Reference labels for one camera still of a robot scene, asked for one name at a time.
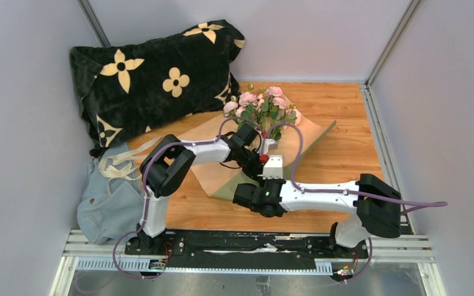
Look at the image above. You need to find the green and peach wrapping paper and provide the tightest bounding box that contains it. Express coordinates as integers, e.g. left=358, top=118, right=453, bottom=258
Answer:
left=178, top=114, right=336, bottom=200

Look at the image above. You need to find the pink fake flower stem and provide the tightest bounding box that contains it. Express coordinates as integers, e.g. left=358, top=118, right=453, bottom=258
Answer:
left=223, top=92, right=259, bottom=126
left=235, top=86, right=288, bottom=131
left=271, top=101, right=303, bottom=126

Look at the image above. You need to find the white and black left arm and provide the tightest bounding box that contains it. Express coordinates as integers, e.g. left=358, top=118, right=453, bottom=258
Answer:
left=136, top=124, right=263, bottom=255

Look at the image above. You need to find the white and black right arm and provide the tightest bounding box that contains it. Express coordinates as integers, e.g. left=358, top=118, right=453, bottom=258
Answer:
left=232, top=173, right=402, bottom=258

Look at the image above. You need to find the black floral pillow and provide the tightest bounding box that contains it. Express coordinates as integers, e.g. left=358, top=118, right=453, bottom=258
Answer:
left=69, top=19, right=245, bottom=158

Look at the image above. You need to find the light blue cloth bag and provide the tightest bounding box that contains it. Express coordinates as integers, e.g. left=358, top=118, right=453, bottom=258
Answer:
left=77, top=143, right=144, bottom=244

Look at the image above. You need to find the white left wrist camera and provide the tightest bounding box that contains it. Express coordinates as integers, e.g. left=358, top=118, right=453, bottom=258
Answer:
left=258, top=138, right=278, bottom=155

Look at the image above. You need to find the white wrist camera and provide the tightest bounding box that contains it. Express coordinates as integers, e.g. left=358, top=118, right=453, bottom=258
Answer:
left=258, top=138, right=278, bottom=155
left=262, top=155, right=284, bottom=180

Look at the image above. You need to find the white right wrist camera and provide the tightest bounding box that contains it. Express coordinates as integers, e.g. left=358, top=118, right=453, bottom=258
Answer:
left=262, top=155, right=284, bottom=180

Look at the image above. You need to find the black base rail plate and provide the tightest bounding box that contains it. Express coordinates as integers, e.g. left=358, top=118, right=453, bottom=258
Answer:
left=123, top=229, right=368, bottom=271

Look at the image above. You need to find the cream ribbon strap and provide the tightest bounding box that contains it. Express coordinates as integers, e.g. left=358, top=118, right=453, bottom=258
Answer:
left=98, top=136, right=164, bottom=181

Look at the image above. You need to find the aluminium frame rail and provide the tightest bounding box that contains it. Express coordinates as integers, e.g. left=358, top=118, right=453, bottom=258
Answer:
left=51, top=229, right=446, bottom=295

